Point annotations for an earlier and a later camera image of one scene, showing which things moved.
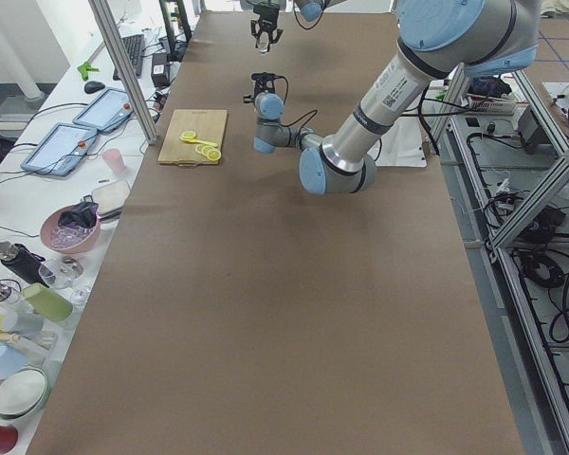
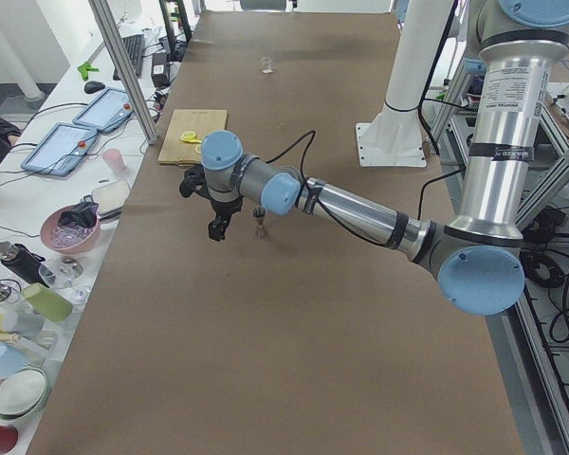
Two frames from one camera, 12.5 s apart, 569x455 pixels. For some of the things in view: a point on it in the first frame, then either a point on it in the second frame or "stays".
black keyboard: [135, 46] stays
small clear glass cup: [264, 45] to [266, 64]
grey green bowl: [20, 392] stays
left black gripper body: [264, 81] to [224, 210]
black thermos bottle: [22, 261] stays
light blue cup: [3, 360] stays
